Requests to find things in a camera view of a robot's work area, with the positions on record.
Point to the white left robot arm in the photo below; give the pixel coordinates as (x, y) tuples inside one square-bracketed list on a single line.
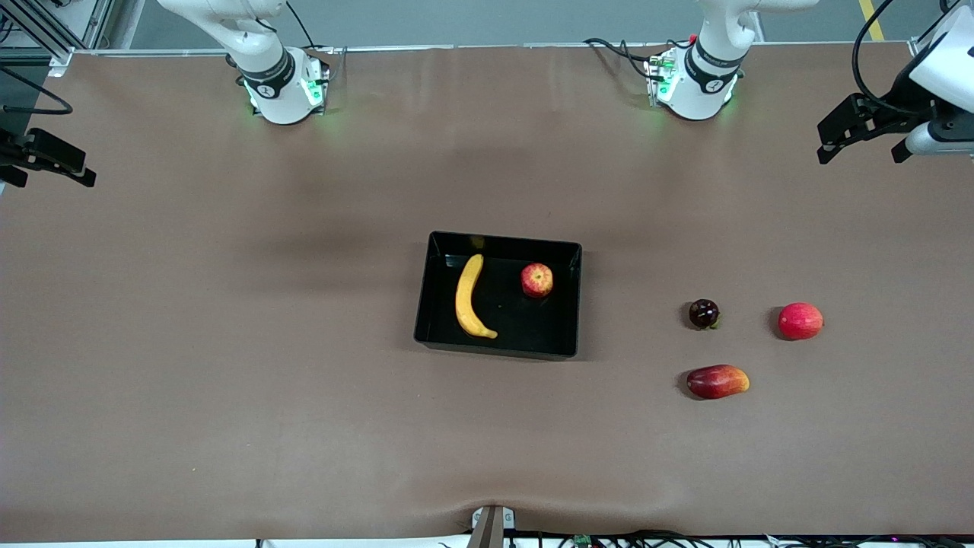
[(708, 76)]

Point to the red yellow mango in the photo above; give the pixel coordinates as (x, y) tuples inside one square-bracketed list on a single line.
[(715, 382)]

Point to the metal table edge bracket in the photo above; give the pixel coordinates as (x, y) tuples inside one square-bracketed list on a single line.
[(493, 525)]

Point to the small red yellow apple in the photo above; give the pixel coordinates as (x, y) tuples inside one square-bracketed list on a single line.
[(537, 280)]

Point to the large red apple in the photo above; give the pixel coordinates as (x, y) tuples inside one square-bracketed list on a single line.
[(800, 321)]

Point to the small green circuit board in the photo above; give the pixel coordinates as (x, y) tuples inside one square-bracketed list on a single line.
[(583, 541)]

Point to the yellow banana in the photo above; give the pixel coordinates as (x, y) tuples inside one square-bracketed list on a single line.
[(464, 301)]

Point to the black rectangular plastic tray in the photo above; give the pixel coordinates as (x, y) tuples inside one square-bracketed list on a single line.
[(517, 320)]

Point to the dark red plum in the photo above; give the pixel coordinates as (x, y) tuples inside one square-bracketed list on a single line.
[(704, 313)]

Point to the aluminium profile frame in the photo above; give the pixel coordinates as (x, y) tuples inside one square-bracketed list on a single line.
[(38, 30)]

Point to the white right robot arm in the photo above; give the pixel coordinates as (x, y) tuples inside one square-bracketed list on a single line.
[(278, 76)]

